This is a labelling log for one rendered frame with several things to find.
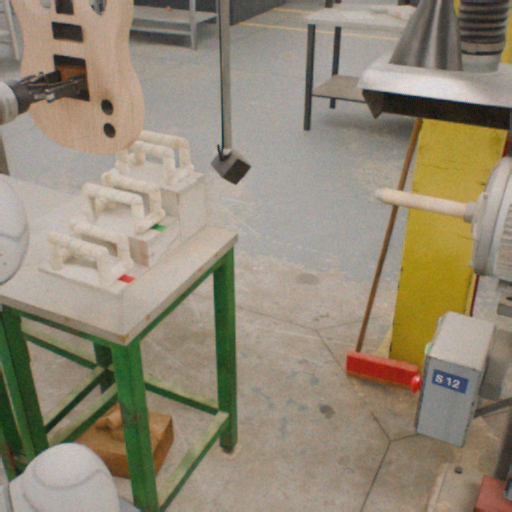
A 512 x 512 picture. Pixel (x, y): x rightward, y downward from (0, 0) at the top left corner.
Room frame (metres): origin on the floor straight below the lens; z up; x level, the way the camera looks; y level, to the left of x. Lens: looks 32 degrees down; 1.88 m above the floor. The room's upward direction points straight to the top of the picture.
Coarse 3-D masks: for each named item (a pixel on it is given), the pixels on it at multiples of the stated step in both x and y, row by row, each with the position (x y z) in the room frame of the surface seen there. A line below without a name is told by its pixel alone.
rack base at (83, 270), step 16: (80, 256) 1.56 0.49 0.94; (112, 256) 1.56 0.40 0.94; (48, 272) 1.49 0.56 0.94; (64, 272) 1.48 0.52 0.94; (80, 272) 1.48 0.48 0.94; (96, 272) 1.48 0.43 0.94; (128, 272) 1.48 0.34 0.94; (144, 272) 1.49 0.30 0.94; (96, 288) 1.41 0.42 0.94; (112, 288) 1.40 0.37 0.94
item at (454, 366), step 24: (456, 336) 0.97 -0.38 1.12; (480, 336) 0.97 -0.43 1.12; (432, 360) 0.91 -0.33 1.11; (456, 360) 0.90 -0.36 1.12; (480, 360) 0.90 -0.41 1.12; (432, 384) 0.91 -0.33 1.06; (456, 384) 0.89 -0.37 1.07; (480, 384) 0.91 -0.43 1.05; (432, 408) 0.90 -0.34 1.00; (456, 408) 0.88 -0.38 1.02; (480, 408) 1.00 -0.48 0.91; (432, 432) 0.90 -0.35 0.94; (456, 432) 0.88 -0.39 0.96
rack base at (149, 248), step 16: (128, 208) 1.71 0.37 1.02; (96, 224) 1.61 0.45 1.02; (112, 224) 1.61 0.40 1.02; (128, 224) 1.61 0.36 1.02; (160, 224) 1.61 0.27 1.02; (176, 224) 1.64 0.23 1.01; (96, 240) 1.59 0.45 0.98; (128, 240) 1.54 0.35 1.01; (144, 240) 1.52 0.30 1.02; (160, 240) 1.56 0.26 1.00; (176, 240) 1.63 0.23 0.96; (144, 256) 1.52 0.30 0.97; (160, 256) 1.56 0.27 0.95
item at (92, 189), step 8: (88, 184) 1.64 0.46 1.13; (88, 192) 1.63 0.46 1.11; (96, 192) 1.61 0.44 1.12; (104, 192) 1.60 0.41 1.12; (112, 192) 1.59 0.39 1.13; (120, 192) 1.59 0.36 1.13; (112, 200) 1.59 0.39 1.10; (120, 200) 1.57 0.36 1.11; (128, 200) 1.56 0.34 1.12; (136, 200) 1.55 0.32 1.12
